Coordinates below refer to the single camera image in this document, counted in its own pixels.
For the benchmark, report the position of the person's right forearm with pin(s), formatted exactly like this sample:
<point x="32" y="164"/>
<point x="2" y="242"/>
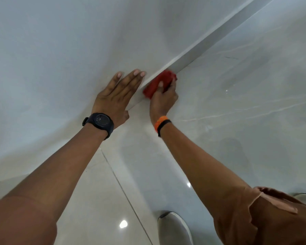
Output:
<point x="193" y="163"/>

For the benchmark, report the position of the person's left forearm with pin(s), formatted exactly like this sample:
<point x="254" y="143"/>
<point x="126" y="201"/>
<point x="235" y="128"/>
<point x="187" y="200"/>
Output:
<point x="66" y="165"/>

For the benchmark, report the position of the grey skirting board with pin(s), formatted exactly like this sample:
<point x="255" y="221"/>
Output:
<point x="219" y="31"/>

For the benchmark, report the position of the orange wristband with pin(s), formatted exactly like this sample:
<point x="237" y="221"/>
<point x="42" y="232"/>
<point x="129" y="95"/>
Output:
<point x="159" y="121"/>

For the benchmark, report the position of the person's right hand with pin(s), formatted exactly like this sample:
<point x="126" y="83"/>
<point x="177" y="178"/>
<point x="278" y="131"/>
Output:
<point x="161" y="104"/>

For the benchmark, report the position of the red cleaning cloth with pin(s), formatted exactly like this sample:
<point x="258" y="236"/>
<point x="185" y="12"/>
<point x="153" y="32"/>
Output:
<point x="155" y="84"/>

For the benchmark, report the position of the person's left middle finger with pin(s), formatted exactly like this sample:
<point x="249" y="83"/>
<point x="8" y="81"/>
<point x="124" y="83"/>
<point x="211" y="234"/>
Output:
<point x="137" y="81"/>

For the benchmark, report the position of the brown shirt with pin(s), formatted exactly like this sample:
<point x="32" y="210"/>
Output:
<point x="270" y="221"/>

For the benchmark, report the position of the person's left little finger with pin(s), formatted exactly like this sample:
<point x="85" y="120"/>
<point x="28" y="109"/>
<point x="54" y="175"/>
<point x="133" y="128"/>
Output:
<point x="112" y="82"/>

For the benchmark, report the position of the person's left hand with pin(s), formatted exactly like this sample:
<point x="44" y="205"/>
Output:
<point x="112" y="103"/>

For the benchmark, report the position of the person's left thumb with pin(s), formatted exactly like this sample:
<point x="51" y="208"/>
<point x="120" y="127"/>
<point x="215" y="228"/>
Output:
<point x="126" y="115"/>

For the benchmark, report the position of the person's right thumb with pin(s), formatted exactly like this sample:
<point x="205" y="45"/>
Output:
<point x="160" y="87"/>

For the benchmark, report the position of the black wrist watch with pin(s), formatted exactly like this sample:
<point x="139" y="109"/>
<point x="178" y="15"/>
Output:
<point x="101" y="121"/>

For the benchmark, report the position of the black wristband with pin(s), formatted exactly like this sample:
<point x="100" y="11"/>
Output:
<point x="164" y="124"/>

